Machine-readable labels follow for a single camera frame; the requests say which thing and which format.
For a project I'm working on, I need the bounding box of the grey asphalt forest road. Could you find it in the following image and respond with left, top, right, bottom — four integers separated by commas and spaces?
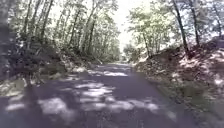
0, 62, 208, 128

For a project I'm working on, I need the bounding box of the grass verge strip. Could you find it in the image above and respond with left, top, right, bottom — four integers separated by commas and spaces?
134, 68, 224, 128

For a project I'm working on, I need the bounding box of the wood of trees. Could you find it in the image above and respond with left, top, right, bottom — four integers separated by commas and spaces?
121, 0, 224, 63
0, 0, 121, 64

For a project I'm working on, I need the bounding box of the leaf-covered earth bank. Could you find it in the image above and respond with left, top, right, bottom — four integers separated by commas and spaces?
0, 41, 101, 98
134, 38, 224, 101

